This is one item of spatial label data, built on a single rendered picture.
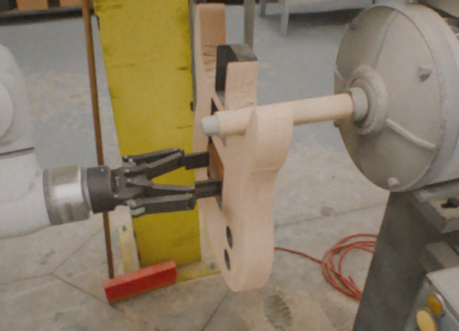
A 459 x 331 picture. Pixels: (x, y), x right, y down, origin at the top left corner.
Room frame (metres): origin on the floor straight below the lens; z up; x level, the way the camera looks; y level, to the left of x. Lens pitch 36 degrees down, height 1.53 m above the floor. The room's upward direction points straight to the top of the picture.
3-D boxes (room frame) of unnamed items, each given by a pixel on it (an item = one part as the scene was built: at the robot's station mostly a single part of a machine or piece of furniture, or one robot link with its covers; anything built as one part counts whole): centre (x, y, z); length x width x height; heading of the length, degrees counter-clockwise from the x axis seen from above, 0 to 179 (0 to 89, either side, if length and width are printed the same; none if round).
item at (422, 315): (0.32, -0.24, 1.07); 0.03 x 0.01 x 0.03; 16
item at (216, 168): (0.60, 0.01, 1.09); 0.10 x 0.03 x 0.05; 16
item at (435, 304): (0.32, -0.24, 1.10); 0.03 x 0.01 x 0.03; 16
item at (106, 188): (0.56, 0.18, 1.09); 0.09 x 0.08 x 0.07; 106
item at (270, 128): (0.47, -0.04, 1.25); 0.07 x 0.04 x 0.09; 16
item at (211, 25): (0.72, 0.03, 1.27); 0.07 x 0.04 x 0.10; 16
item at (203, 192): (0.54, 0.04, 1.08); 0.05 x 0.03 x 0.01; 105
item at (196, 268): (1.45, 0.29, 0.02); 0.40 x 0.40 x 0.02; 16
